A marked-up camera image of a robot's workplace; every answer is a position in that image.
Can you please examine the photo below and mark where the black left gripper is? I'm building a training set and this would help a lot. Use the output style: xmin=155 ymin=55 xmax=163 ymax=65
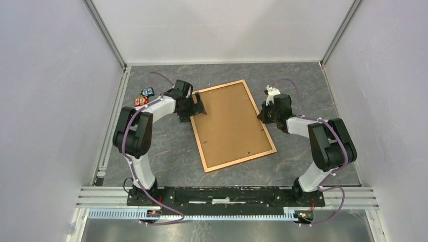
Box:
xmin=178 ymin=92 xmax=207 ymax=123

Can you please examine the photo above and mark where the wooden picture frame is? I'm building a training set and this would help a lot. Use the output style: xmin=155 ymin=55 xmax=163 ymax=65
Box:
xmin=189 ymin=79 xmax=278 ymax=173

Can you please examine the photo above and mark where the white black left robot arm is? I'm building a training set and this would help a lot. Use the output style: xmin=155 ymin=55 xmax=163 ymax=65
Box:
xmin=113 ymin=80 xmax=206 ymax=206

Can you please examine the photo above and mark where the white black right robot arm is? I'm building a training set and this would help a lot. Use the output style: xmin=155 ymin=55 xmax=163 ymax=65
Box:
xmin=257 ymin=94 xmax=357 ymax=206

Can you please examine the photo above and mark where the blue toy block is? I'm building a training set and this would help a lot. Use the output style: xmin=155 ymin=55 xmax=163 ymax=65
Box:
xmin=140 ymin=87 xmax=155 ymax=97

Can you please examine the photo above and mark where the red toy block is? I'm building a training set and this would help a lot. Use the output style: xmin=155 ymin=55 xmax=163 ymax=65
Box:
xmin=134 ymin=96 xmax=149 ymax=107

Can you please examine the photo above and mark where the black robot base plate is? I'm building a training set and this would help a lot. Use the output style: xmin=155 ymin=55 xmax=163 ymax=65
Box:
xmin=126 ymin=186 xmax=326 ymax=216

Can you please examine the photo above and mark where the aluminium toothed rail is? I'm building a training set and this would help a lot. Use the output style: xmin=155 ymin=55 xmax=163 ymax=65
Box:
xmin=88 ymin=208 xmax=313 ymax=222

